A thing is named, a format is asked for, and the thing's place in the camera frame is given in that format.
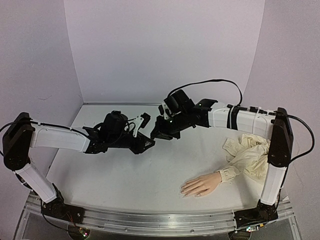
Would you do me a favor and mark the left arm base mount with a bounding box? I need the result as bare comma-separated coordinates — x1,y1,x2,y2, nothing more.
41,183,85,224

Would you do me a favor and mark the black camera cable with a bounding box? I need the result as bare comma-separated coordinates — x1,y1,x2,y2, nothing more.
166,79,315,163
0,117,136,141

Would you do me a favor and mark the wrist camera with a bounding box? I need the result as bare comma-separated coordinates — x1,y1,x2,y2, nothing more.
158,97,176,120
132,112,151,138

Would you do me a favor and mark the mannequin hand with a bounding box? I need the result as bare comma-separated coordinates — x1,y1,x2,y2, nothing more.
180,171,222,197

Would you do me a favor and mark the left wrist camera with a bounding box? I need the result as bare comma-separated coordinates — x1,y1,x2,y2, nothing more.
132,112,151,138

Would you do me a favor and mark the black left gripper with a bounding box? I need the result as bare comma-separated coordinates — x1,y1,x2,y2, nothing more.
109,132,154,155

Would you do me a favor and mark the black right camera cable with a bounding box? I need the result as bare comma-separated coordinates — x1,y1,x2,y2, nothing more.
166,79,315,163

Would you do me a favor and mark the black left camera cable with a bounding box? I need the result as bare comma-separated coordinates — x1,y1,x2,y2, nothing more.
0,117,136,141

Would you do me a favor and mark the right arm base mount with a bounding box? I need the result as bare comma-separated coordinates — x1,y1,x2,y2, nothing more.
234,200,278,230

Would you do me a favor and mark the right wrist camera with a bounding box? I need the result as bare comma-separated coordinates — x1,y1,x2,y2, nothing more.
158,97,176,120

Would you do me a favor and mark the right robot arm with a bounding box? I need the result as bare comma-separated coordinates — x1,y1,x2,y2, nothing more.
150,89,294,206

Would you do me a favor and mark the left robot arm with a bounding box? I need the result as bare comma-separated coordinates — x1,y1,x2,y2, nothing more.
1,110,155,219

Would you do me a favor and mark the aluminium front rail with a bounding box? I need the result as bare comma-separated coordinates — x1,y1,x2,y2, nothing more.
22,194,300,240

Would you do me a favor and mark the cream cloth sleeve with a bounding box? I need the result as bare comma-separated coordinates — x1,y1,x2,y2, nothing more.
218,133,271,184

